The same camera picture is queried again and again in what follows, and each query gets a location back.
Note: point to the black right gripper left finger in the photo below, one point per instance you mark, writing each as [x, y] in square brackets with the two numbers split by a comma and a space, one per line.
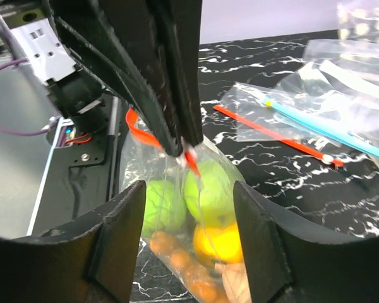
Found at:
[89, 259]

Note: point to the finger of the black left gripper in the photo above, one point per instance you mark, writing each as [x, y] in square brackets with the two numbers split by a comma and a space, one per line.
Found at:
[177, 29]
[117, 43]

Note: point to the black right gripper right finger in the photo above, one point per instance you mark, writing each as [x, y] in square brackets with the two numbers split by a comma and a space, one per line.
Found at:
[291, 259]

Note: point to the garlic bulb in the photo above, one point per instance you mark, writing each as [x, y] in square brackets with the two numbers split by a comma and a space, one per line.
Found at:
[235, 282]

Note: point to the yellow bell pepper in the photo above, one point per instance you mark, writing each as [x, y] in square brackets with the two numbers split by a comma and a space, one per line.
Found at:
[213, 244]

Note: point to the orange ginger piece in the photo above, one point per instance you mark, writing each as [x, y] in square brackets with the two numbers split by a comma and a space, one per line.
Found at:
[194, 276]

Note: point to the green apple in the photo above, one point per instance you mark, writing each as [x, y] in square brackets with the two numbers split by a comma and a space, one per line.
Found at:
[209, 197]

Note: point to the orange zipper clear bag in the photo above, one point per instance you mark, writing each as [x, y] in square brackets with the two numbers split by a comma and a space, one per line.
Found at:
[189, 220]

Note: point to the light green lime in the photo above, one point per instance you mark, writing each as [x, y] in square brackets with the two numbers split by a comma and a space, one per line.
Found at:
[165, 208]

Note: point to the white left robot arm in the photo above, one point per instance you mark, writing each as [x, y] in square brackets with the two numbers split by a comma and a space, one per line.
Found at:
[73, 90]

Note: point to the blue zipper clear bag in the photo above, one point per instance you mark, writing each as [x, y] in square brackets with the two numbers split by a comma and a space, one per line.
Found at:
[335, 93]

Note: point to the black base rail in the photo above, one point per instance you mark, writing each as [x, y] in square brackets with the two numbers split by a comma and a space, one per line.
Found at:
[81, 170]

